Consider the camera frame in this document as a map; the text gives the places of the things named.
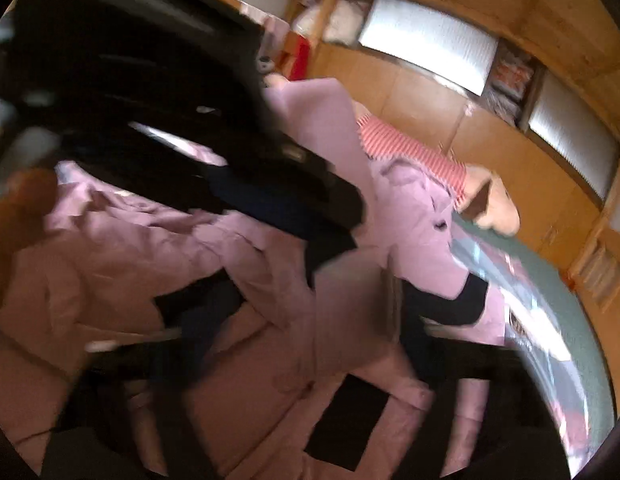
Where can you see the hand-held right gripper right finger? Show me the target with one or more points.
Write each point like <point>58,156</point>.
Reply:
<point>420,345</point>

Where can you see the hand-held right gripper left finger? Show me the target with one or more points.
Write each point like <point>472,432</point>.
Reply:
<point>202,327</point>

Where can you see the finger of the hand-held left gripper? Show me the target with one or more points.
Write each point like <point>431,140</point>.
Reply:
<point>285,220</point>
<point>330,185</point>

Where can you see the pink coat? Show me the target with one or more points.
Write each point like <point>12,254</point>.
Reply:
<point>290,340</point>

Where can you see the person's left hand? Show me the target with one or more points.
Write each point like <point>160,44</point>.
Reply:
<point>19,210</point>

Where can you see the red striped cloth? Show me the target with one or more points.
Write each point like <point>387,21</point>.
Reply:
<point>415,152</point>

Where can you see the red box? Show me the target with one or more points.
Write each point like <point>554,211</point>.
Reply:
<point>300,57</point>

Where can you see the green patterned blanket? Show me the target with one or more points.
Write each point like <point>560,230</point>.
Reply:
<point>555,300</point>

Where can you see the tan plush toy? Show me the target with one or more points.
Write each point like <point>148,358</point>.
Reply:
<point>495,200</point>

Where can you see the frosted cabinet door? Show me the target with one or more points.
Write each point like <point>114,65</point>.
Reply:
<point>430,42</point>
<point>575,135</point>

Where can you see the wooden cabinet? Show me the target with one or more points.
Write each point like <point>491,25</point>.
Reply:
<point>515,150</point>

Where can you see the stack of books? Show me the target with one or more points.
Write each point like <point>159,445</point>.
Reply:
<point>510,85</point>

